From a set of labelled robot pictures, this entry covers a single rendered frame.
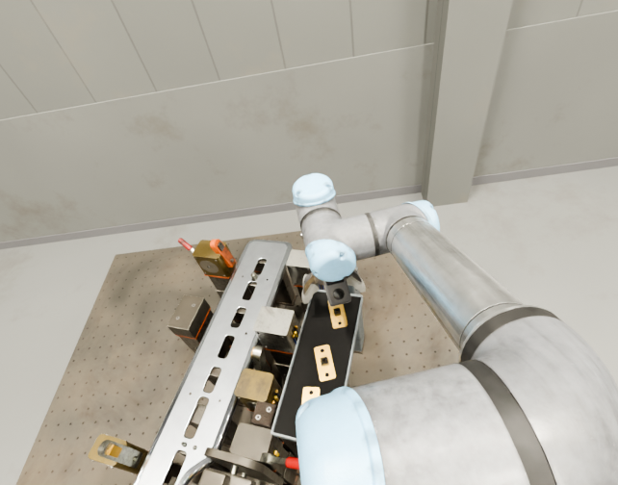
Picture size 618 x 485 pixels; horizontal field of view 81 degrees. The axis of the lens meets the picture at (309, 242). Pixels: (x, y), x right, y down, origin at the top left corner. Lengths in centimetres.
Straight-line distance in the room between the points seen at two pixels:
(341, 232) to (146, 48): 202
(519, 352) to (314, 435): 15
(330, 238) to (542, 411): 39
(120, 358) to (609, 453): 162
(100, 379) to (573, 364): 162
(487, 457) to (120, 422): 145
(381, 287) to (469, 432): 131
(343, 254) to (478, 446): 37
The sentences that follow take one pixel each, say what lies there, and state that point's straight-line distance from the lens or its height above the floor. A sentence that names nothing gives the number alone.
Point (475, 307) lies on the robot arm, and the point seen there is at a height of 167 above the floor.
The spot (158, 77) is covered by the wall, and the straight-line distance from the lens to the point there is 250.
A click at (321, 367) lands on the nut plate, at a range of 89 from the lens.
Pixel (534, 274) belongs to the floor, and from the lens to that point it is 260.
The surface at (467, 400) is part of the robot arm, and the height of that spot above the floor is 173.
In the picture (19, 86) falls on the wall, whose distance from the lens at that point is 291.
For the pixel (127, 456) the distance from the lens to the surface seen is 115.
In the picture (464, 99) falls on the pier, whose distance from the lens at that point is 240.
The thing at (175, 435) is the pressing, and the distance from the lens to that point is 113.
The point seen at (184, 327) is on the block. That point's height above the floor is 103.
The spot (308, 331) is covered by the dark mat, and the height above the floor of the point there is 116.
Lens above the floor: 198
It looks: 48 degrees down
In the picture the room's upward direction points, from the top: 14 degrees counter-clockwise
